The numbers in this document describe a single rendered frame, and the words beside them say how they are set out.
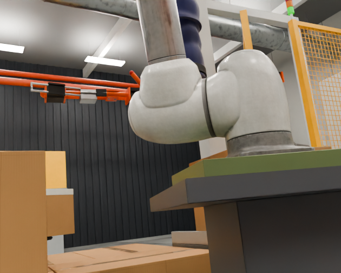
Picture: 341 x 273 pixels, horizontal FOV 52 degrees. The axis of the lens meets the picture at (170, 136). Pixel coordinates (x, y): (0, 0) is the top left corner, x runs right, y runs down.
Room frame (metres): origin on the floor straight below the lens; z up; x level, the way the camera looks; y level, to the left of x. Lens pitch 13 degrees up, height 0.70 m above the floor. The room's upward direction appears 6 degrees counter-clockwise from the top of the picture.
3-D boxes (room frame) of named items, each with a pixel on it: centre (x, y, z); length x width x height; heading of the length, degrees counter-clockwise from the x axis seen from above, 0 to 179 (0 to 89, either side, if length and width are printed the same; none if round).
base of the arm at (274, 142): (0.85, -0.23, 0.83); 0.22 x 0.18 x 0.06; 104
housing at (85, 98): (1.44, 0.34, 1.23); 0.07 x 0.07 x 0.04; 22
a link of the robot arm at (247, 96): (0.84, -0.20, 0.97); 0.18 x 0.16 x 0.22; 74
